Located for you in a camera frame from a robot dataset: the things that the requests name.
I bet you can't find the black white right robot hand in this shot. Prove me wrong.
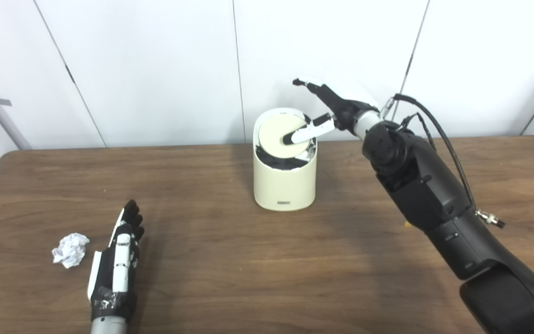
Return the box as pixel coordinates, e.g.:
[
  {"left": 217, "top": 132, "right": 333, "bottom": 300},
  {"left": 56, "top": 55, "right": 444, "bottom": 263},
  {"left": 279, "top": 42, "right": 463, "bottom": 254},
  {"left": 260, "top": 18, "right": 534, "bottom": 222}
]
[{"left": 283, "top": 77, "right": 381, "bottom": 146}]

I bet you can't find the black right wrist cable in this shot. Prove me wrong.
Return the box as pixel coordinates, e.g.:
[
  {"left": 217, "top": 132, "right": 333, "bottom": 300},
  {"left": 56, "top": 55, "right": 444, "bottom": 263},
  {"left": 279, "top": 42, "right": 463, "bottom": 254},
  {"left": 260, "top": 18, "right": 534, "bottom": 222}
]
[{"left": 381, "top": 94, "right": 505, "bottom": 229}]

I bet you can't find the grey wall corner post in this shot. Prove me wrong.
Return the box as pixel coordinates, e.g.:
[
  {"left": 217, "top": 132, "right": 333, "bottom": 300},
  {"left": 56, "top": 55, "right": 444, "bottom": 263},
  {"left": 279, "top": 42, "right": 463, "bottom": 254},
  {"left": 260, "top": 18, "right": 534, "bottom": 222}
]
[{"left": 0, "top": 63, "right": 32, "bottom": 150}]

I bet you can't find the cream-colored lidded bin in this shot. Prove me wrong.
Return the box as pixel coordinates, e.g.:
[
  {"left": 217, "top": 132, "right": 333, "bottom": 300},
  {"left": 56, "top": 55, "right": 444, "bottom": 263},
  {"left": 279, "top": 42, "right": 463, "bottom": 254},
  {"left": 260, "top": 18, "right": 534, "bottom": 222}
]
[{"left": 253, "top": 108, "right": 318, "bottom": 212}]

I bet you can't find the white paper ball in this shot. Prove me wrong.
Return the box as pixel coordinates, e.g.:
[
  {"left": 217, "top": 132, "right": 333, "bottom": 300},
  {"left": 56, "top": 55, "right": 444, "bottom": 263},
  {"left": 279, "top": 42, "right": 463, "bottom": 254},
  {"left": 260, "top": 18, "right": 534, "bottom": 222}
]
[{"left": 51, "top": 233, "right": 90, "bottom": 269}]

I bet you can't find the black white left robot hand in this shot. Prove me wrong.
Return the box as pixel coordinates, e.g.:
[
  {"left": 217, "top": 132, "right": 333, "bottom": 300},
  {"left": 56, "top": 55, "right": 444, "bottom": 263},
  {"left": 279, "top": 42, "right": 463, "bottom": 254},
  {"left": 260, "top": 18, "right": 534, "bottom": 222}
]
[{"left": 87, "top": 200, "right": 145, "bottom": 323}]

